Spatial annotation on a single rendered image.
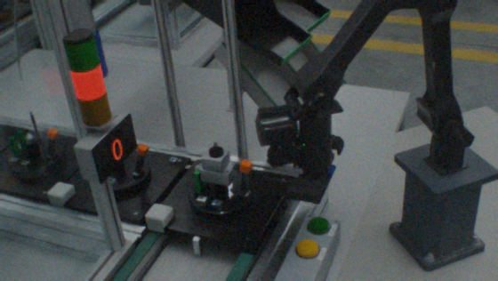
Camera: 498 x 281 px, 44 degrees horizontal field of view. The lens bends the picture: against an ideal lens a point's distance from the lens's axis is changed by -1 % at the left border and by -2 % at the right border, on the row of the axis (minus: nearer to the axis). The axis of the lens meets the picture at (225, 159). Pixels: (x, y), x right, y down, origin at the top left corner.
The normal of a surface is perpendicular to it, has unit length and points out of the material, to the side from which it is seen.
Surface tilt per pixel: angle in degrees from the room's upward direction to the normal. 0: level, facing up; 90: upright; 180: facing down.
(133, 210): 0
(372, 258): 0
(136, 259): 0
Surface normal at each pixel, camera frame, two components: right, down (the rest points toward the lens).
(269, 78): 0.51, -0.40
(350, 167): -0.10, -0.82
